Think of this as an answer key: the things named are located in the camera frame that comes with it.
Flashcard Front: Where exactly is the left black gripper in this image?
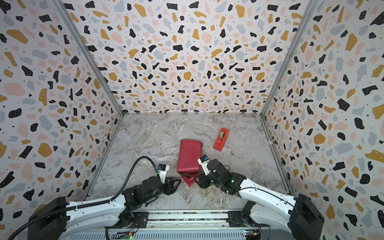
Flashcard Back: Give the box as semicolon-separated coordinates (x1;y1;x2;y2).
143;176;182;204

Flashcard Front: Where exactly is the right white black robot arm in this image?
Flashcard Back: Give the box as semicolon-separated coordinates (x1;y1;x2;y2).
194;155;325;240

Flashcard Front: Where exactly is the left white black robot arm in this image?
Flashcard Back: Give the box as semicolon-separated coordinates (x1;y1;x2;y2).
27;177;181;240

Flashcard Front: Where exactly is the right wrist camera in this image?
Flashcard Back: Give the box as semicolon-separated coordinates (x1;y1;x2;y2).
198;155;210;176

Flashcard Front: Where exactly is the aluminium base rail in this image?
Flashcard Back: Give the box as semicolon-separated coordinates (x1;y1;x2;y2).
58;209;314;240

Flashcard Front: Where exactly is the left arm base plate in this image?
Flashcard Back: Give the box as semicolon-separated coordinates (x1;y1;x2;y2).
110;212;149;230

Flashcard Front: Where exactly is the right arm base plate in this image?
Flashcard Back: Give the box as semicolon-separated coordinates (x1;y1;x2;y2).
226;201;269;228

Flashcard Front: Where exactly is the black corrugated cable conduit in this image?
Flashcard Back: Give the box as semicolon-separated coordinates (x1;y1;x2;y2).
7;155;160;240

